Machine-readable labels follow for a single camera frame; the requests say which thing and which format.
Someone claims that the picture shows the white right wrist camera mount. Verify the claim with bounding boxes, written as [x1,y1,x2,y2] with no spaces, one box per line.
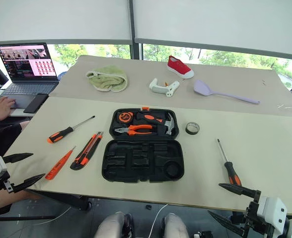
[256,196,288,236]

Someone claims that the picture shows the claw hammer orange black handle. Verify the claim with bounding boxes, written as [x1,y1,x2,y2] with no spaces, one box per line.
[136,112,176,136]

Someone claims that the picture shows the black smartphone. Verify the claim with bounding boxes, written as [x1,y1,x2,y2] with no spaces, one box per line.
[23,93,49,114]

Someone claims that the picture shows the person's left hand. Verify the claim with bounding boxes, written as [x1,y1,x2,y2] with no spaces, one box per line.
[0,96,18,122]

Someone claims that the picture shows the black tool case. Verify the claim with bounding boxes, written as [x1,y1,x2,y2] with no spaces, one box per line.
[101,107,185,184]

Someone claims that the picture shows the purple silicone spatula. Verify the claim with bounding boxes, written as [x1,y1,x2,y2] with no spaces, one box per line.
[193,79,261,105]

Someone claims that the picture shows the black tape roll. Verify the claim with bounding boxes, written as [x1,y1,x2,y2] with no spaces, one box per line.
[185,121,201,136]

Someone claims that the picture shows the Phillips screwdriver black orange handle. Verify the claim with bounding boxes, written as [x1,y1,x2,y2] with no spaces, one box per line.
[216,138,242,187]

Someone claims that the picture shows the green towel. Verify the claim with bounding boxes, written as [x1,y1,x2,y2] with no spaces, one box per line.
[85,65,129,93]

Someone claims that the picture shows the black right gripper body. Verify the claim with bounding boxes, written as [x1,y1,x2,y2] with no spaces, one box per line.
[245,197,263,238]

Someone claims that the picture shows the orange handled pliers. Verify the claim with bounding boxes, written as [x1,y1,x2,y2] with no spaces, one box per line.
[114,124,153,136]

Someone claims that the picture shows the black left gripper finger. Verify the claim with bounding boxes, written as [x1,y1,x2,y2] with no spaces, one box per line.
[2,153,34,164]
[11,173,46,194]

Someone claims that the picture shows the orange test pen screwdriver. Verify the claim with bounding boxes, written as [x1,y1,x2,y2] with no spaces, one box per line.
[45,146,76,180]

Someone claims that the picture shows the white plastic toy drill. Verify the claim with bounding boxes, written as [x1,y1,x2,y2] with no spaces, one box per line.
[148,77,181,98]

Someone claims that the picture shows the orange black tape measure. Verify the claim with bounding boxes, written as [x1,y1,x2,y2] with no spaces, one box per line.
[118,112,135,123]

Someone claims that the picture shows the grey rounded knee cover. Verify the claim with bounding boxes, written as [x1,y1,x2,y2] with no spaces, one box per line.
[161,212,190,238]
[93,211,134,238]

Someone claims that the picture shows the orange black utility knife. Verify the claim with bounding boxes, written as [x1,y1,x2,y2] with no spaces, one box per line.
[70,131,104,171]

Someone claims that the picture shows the red child's shoe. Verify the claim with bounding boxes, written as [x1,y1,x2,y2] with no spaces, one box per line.
[166,55,195,79]

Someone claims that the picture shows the black table frame beam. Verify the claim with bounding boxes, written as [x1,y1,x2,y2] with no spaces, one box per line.
[30,189,93,212]

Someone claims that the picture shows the person's bare leg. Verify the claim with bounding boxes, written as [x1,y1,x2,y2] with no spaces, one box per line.
[0,189,45,213]

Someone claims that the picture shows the thin white floor cable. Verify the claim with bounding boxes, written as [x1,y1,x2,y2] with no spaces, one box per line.
[18,205,73,224]

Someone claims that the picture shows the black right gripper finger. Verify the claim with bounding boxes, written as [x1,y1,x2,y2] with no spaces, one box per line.
[208,210,248,236]
[219,183,261,199]

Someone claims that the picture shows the white roller blind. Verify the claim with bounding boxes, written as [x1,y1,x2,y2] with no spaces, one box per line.
[0,0,133,46]
[133,0,292,61]

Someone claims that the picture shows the grey laptop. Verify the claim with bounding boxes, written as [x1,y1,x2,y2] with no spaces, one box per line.
[0,42,60,109]

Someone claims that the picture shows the slotted screwdriver black orange handle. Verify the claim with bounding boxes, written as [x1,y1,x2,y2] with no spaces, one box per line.
[47,115,96,144]

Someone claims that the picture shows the person's leg in black shorts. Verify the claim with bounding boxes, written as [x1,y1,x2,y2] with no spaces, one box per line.
[0,120,30,157]

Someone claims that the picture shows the dark window mullion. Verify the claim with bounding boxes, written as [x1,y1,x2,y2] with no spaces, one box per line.
[128,0,144,60]

